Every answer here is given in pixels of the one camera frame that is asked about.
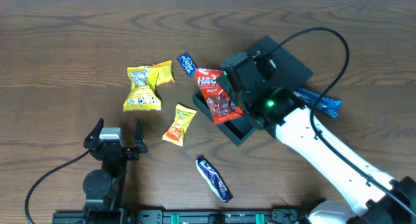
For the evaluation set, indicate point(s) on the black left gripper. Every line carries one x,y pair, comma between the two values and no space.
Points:
129,153

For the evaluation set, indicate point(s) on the black cardboard box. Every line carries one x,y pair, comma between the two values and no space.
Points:
290,74

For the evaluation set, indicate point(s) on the red Hacks candy bag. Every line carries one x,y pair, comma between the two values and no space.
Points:
221,107

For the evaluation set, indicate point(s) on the yellow Hacks candy bag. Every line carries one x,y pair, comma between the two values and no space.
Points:
142,95

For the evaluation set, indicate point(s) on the blue cookie roll pack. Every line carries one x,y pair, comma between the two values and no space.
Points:
326,105

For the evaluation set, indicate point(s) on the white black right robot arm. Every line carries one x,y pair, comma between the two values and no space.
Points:
372,195

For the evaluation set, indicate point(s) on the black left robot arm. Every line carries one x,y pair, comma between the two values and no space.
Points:
104,187

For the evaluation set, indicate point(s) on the blue eclipse mint tin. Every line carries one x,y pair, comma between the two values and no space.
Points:
187,63

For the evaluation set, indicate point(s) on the orange yellow snack packet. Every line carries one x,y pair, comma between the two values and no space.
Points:
176,132

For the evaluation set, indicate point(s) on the small yellow biscuit packet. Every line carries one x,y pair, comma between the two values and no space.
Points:
164,72

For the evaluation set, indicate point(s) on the dark blue wafer packet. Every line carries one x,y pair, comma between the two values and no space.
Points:
213,179

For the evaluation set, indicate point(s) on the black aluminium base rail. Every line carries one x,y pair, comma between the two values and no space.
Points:
182,217

